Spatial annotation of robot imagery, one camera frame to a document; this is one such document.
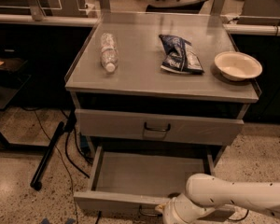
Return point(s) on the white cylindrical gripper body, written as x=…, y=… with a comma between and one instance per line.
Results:
x=170, y=213

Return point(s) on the grey drawer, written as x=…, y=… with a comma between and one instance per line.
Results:
x=154, y=127
x=131, y=182

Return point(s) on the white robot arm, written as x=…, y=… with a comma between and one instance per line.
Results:
x=204, y=194

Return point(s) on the grey top drawer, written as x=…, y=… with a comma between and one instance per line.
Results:
x=154, y=127

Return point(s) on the grey drawer cabinet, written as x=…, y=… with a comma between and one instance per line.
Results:
x=139, y=85

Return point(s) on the black stand leg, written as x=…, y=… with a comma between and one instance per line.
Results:
x=36, y=180

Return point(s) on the blue chip bag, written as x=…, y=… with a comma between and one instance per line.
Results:
x=180, y=56

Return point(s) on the white bowl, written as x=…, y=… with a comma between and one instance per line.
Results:
x=237, y=66

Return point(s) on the clear plastic water bottle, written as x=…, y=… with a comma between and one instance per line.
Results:
x=109, y=52

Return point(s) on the black office chair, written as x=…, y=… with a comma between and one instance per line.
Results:
x=192, y=7

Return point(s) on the black side cart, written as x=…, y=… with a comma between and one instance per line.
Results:
x=12, y=79

